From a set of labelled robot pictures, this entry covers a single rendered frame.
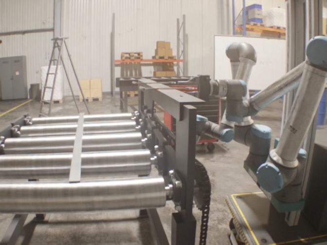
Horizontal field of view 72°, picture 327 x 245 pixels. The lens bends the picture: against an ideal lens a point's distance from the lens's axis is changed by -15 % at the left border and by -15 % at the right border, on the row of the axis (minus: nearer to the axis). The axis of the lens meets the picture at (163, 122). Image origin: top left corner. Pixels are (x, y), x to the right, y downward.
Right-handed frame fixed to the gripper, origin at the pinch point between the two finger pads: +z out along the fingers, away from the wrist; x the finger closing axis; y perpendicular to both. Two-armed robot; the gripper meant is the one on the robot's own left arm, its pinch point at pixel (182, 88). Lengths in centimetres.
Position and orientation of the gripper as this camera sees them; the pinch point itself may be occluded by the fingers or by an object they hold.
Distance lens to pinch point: 126.7
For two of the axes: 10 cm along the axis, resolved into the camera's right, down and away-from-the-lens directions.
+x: 0.0, 9.7, 2.2
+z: -9.8, 0.5, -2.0
